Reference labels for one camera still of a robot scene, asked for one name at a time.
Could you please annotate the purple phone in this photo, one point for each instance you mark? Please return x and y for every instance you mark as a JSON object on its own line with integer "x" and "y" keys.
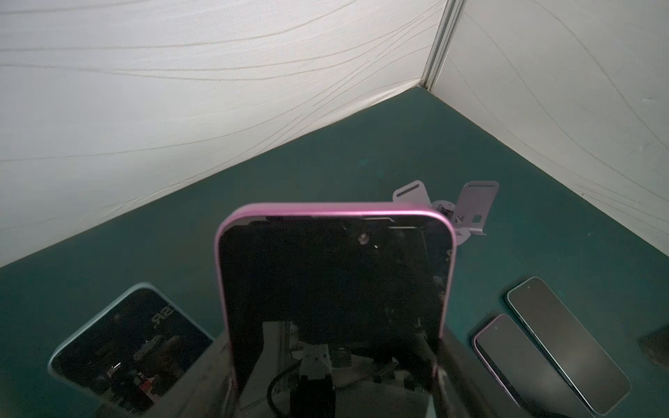
{"x": 362, "y": 275}
{"x": 523, "y": 372}

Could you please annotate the purple round stand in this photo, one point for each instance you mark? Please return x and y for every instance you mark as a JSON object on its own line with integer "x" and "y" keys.
{"x": 469, "y": 214}
{"x": 414, "y": 192}

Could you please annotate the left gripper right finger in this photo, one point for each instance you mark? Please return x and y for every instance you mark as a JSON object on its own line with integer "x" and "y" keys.
{"x": 463, "y": 387}

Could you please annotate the black back-left phone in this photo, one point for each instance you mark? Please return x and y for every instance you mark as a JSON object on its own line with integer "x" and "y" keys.
{"x": 133, "y": 352}

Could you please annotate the white edged phone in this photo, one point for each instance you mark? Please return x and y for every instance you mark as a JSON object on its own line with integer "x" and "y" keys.
{"x": 586, "y": 366}

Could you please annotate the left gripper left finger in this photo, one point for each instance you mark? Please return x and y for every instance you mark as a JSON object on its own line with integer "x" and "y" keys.
{"x": 206, "y": 390}

